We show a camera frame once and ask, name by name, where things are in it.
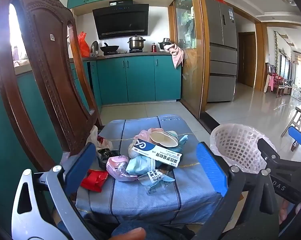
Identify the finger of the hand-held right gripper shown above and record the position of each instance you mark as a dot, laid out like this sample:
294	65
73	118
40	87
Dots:
296	135
268	150

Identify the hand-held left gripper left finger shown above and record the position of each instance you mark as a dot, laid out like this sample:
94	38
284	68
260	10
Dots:
80	165

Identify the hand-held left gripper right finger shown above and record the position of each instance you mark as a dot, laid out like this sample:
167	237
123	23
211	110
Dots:
210	167

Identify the clear plastic bag liner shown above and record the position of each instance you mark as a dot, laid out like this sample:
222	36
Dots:
256	136

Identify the dark green foil wrapper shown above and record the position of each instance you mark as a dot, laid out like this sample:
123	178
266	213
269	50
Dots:
108	158

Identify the white plastic lattice basket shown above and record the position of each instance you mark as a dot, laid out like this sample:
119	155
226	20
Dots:
235	145

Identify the white and blue carton box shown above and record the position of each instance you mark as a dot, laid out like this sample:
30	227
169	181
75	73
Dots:
150	150

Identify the person's right hand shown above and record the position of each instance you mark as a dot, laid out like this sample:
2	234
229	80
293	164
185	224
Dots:
288	212

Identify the person's left hand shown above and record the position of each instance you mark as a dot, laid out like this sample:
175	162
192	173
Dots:
129	233

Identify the red plastic wrapper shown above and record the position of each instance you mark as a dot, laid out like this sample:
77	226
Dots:
94	180

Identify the white plastic bag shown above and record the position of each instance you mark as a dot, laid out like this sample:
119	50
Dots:
94	136

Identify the pink crumpled packet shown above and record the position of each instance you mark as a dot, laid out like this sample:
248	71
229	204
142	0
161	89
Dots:
118	167

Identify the white playpen fence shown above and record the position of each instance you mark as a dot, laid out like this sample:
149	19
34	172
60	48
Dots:
299	93

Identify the white paper bowl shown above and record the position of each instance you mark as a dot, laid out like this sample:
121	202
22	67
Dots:
163	138

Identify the white crumpled bag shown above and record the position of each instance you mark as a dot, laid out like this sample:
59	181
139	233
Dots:
133	146

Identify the clear sachet with white label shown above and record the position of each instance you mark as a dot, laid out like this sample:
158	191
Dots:
154	176

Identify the row of red wooden chairs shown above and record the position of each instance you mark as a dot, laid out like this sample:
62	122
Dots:
280	80

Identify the light blue plastic packet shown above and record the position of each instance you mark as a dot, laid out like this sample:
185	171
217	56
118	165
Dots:
138	166

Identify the pink hanging garment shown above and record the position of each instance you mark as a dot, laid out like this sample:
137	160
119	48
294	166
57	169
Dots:
271	82

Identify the blue striped cloth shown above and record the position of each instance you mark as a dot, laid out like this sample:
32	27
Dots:
140	197

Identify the person's blue trouser leg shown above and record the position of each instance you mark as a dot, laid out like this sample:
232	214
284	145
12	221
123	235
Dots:
160	231

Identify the green vine garland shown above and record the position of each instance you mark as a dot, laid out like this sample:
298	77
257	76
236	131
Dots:
276	47

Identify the brown wooden door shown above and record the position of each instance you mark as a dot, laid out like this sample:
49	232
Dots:
246	60

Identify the wood framed glass door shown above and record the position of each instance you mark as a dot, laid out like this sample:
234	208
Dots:
190	75

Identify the grey refrigerator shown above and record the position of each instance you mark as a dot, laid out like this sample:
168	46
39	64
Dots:
220	55

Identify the carved wooden chair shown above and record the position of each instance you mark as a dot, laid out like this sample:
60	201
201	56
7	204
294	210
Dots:
40	55

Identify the pink towel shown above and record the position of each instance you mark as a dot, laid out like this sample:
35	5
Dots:
177	55

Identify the steel kettle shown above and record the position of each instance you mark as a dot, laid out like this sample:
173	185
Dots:
94	47

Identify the orange red plastic bag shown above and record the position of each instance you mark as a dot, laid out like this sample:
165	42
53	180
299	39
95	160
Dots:
83	45

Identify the black wok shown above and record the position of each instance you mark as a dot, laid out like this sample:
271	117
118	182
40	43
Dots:
110	48

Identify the black gas stove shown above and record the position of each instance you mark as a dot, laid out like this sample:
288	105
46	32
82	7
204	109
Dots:
125	52

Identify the black pot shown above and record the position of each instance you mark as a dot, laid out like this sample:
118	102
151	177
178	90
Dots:
164	45

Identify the small red bottle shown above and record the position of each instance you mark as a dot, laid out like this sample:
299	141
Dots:
154	47

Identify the steel cooking pot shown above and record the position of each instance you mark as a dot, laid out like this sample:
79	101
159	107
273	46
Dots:
136	43

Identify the black range hood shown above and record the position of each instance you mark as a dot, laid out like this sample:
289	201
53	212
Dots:
120	22

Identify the red bag on refrigerator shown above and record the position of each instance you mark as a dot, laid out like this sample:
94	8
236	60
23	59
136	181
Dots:
219	0

